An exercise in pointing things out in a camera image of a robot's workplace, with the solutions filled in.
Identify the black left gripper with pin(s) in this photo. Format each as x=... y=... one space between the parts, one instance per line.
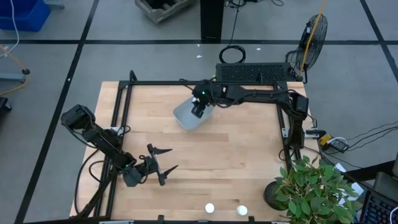
x=149 y=165

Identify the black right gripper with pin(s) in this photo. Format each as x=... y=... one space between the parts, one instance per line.
x=205 y=93

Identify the white round cap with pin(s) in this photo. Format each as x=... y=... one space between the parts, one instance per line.
x=210 y=208

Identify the white pill bottle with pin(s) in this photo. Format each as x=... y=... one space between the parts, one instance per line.
x=242 y=210

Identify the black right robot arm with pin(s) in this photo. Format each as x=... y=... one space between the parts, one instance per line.
x=264 y=95

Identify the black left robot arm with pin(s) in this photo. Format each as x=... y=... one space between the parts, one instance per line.
x=102 y=140

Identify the black perforated computer case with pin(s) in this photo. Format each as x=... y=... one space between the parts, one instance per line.
x=253 y=72

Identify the wooden pallet crate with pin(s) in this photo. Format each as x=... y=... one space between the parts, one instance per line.
x=163 y=9

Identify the black plant pot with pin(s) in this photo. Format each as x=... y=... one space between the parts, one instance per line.
x=270 y=196

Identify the black floor fan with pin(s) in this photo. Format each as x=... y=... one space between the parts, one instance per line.
x=314 y=46

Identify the yellow plug block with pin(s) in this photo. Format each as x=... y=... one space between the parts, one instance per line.
x=325 y=140

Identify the green leafy plant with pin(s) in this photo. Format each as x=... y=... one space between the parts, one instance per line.
x=311 y=189

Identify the black power adapter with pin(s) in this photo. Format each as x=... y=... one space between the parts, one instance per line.
x=338 y=145

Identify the grey metal stand base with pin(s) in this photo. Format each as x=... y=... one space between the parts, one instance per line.
x=12 y=77

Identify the blue plastic bin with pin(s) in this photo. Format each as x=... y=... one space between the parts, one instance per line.
x=23 y=14

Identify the backlit black keyboard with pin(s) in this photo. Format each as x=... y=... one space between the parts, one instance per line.
x=377 y=210

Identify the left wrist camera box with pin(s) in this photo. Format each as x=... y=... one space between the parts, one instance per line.
x=132 y=177

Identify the black rectangular post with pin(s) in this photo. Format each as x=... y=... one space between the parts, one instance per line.
x=212 y=19

